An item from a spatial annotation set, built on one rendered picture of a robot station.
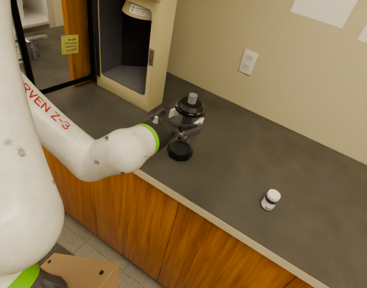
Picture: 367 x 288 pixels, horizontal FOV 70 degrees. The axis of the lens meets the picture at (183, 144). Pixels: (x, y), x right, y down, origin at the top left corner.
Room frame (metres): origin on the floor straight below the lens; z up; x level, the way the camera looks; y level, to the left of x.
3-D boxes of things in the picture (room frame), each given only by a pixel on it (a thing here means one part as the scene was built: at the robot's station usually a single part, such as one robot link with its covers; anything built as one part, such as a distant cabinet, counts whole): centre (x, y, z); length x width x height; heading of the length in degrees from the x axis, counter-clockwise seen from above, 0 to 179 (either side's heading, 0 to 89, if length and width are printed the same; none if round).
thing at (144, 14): (1.12, 0.28, 1.34); 0.18 x 0.18 x 0.05
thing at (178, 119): (0.76, 0.01, 1.06); 0.11 x 0.11 x 0.21
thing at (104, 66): (1.15, 0.29, 1.19); 0.26 x 0.24 x 0.35; 67
